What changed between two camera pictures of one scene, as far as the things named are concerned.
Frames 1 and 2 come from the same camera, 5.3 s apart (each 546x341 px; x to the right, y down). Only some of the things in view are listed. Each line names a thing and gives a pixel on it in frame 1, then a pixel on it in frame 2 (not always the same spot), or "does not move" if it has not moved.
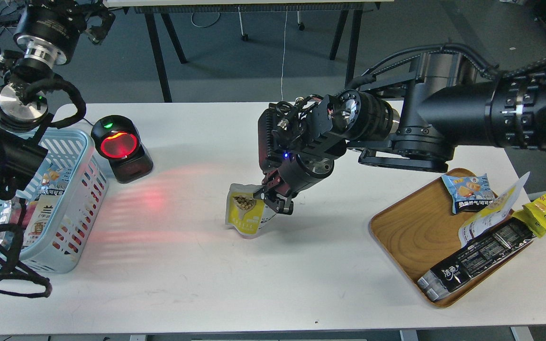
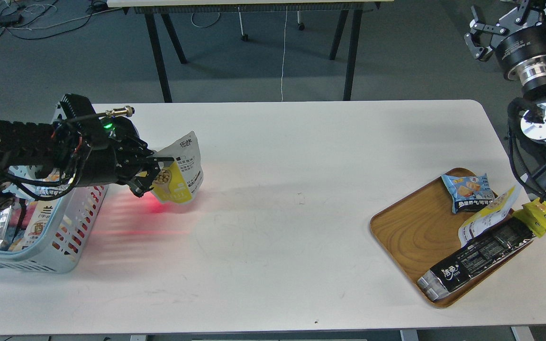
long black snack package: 435,282 does not move
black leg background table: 171,7 does not move
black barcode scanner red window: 118,139 does not move
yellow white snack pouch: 245,214 → 179,181
